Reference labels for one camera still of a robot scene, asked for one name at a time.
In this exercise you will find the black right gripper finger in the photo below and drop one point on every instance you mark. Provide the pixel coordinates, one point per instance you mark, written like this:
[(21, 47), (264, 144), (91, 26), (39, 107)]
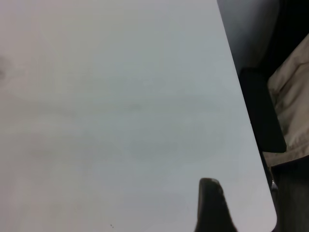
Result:
[(212, 210)]

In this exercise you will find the black rectangular bar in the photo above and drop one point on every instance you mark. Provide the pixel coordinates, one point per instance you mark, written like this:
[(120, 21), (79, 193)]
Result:
[(263, 113)]

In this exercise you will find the beige cloth jacket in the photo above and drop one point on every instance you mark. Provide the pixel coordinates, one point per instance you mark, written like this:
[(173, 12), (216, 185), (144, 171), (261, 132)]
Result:
[(292, 96)]

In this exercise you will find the dark grey curved panel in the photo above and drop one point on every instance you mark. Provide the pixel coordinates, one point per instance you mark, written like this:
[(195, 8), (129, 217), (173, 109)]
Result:
[(246, 31)]

